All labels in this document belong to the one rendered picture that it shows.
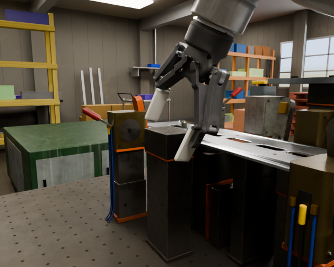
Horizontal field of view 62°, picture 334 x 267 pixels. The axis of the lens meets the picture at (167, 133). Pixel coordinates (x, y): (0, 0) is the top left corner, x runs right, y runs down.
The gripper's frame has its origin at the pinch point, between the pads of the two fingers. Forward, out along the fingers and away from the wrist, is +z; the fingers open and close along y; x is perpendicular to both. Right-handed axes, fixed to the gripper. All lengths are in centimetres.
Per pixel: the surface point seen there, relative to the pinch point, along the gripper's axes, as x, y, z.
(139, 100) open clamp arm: -12.6, 36.6, 10.1
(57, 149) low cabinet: -23, 148, 110
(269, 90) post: -58, 29, -6
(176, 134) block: -9.1, 8.1, 4.7
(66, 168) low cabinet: -31, 141, 123
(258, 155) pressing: -19.1, -6.8, -1.0
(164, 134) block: -6.5, 9.3, 5.6
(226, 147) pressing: -19.5, 1.9, 3.0
